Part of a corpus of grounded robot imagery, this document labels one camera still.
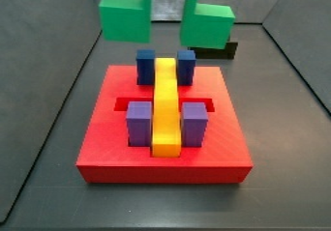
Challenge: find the green U-shaped object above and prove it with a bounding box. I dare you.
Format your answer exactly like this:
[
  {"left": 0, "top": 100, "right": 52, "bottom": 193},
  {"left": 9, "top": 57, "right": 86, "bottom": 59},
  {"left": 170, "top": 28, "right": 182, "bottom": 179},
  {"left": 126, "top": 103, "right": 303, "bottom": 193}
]
[{"left": 98, "top": 0, "right": 236, "bottom": 49}]

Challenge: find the red base board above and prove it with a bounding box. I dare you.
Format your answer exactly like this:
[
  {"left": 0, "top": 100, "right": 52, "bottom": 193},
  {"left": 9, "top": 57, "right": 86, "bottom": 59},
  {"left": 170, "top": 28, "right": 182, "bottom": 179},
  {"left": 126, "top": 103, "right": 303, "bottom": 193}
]
[{"left": 76, "top": 66, "right": 253, "bottom": 184}]

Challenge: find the black fixture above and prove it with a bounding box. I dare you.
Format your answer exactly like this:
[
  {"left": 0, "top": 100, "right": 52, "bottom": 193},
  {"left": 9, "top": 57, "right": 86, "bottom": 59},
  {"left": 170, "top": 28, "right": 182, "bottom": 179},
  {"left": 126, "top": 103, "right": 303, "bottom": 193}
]
[{"left": 190, "top": 39, "right": 238, "bottom": 60}]

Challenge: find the yellow long bar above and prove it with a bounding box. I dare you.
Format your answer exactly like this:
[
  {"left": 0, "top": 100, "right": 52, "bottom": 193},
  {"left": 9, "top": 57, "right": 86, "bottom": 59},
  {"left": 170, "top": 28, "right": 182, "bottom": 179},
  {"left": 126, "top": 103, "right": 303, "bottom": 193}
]
[{"left": 151, "top": 58, "right": 181, "bottom": 158}]

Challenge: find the purple left block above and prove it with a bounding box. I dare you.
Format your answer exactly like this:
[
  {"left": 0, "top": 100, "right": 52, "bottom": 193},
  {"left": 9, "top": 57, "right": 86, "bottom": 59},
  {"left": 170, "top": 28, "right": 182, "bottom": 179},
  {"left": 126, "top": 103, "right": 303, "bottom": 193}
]
[{"left": 126, "top": 101, "right": 151, "bottom": 147}]

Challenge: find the purple block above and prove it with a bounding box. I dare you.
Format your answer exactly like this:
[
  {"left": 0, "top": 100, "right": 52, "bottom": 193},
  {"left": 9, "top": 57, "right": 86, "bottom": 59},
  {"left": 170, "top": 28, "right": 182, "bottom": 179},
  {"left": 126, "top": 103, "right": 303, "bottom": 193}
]
[
  {"left": 126, "top": 101, "right": 151, "bottom": 147},
  {"left": 181, "top": 102, "right": 208, "bottom": 147}
]

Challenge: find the purple right block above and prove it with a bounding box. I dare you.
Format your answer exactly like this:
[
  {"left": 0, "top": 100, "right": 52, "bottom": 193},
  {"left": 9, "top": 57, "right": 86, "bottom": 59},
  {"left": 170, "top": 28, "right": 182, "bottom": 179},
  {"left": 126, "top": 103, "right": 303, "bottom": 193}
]
[{"left": 181, "top": 102, "right": 208, "bottom": 147}]

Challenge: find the dark blue right block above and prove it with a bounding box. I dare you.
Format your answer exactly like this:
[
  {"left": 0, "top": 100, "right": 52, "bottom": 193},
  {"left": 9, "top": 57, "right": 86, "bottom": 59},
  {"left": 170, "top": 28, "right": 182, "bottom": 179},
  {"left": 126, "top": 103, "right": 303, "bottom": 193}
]
[{"left": 177, "top": 50, "right": 197, "bottom": 86}]

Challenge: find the dark blue block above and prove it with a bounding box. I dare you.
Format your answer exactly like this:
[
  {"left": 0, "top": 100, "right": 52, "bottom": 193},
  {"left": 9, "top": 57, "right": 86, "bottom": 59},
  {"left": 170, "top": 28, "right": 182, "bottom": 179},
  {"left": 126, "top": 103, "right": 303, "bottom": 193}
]
[
  {"left": 135, "top": 49, "right": 155, "bottom": 85},
  {"left": 177, "top": 50, "right": 197, "bottom": 86}
]

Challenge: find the dark blue left block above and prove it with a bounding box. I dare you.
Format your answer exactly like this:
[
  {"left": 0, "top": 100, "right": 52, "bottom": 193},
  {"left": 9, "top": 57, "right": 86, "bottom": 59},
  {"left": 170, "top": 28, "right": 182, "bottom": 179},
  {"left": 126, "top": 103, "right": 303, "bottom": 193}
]
[{"left": 135, "top": 49, "right": 155, "bottom": 85}]

